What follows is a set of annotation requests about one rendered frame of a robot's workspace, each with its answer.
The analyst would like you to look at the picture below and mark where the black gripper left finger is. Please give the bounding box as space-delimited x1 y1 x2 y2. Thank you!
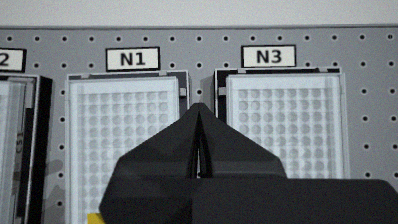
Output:
109 103 199 181

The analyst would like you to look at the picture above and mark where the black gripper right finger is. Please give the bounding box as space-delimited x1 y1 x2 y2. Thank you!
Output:
199 102 288 178

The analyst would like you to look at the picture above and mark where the grey perforated base plate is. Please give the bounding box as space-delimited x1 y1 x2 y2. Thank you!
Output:
0 23 398 224

